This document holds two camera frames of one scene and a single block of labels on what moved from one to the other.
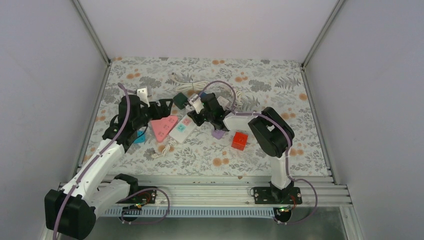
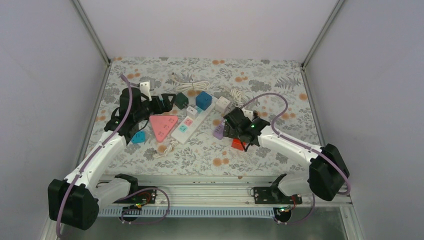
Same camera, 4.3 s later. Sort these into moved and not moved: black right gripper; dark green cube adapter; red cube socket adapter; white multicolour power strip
Moved: black right gripper
Not moved: red cube socket adapter; dark green cube adapter; white multicolour power strip
